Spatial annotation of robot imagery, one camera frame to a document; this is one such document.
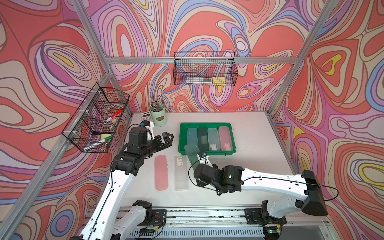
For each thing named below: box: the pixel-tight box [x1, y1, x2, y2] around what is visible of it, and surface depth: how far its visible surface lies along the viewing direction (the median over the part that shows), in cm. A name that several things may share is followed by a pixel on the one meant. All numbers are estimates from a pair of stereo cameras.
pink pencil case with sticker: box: [218, 126, 233, 151], surface depth 102 cm
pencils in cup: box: [150, 99, 161, 112], surface depth 105 cm
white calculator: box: [140, 111, 153, 122], surface depth 118 cm
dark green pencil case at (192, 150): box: [184, 143, 200, 171], surface depth 77 cm
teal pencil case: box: [187, 127, 198, 145], surface depth 107 cm
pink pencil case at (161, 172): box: [154, 154, 169, 191], surface depth 90 cm
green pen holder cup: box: [150, 102, 168, 127], surface depth 107 cm
